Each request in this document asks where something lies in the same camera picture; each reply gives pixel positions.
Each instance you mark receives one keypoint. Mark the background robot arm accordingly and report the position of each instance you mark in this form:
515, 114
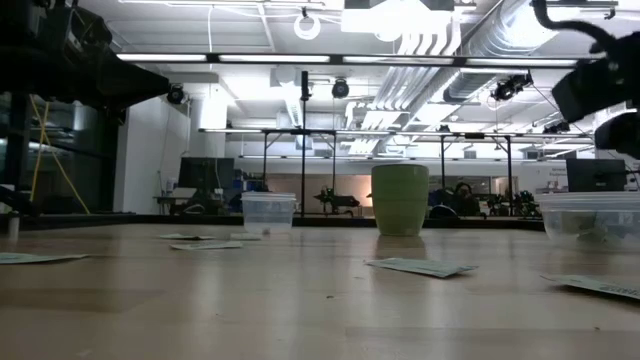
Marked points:
335, 200

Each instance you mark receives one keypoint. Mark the person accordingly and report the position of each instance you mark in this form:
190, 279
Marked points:
462, 197

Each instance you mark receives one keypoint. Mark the black background rig frame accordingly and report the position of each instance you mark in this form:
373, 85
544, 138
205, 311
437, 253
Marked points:
265, 150
509, 150

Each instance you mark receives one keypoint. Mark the small clear plastic container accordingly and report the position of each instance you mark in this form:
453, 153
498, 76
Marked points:
267, 212

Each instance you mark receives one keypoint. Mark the black round ceiling spotlight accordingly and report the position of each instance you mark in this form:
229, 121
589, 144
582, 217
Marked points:
175, 94
340, 88

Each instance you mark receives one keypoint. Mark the black computer monitor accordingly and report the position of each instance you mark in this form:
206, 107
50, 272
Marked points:
205, 172
595, 174

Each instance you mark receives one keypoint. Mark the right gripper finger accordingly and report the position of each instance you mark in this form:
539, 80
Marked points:
620, 135

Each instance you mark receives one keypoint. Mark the small white post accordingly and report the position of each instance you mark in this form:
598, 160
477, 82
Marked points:
13, 227

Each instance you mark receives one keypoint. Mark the large clear plastic bin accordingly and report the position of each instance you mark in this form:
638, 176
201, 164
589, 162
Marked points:
560, 205

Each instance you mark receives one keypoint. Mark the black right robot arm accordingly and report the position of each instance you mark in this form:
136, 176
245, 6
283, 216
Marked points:
622, 47

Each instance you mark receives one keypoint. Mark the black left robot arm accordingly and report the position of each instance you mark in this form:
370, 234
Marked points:
45, 25

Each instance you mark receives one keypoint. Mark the black aluminium table frame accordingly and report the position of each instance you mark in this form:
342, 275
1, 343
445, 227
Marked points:
340, 220

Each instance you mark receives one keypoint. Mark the green cup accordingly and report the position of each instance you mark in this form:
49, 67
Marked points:
400, 200

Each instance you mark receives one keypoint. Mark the black rig camera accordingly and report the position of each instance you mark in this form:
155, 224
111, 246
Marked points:
510, 87
557, 127

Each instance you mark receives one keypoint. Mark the dark shelving rack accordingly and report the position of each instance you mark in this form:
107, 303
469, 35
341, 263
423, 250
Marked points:
75, 165

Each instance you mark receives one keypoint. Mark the black tripod stand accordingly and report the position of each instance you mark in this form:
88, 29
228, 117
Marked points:
303, 150

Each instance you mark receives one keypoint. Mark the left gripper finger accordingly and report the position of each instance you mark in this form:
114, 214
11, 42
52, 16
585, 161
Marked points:
140, 87

